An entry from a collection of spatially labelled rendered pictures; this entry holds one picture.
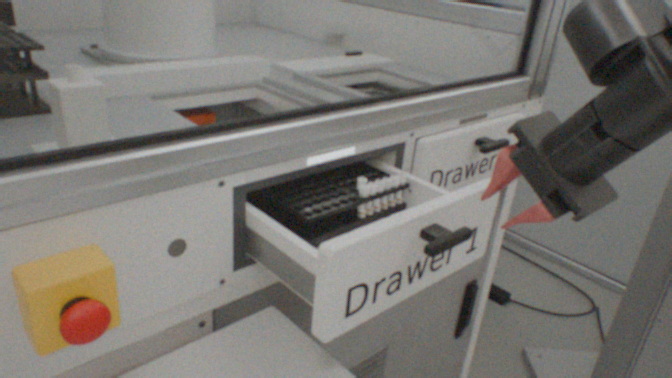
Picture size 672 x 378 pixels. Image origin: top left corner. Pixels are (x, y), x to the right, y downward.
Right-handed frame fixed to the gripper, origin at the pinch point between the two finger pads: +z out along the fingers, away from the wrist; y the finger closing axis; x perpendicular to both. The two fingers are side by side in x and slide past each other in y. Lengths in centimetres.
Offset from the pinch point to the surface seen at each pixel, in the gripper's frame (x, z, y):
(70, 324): 38.4, 12.5, 8.3
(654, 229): -95, 35, -16
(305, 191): 8.7, 15.9, 14.6
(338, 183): 3.5, 15.8, 14.3
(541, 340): -106, 96, -32
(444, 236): 4.4, 4.5, 0.5
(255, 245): 17.1, 18.3, 11.0
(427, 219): 4.1, 5.5, 3.1
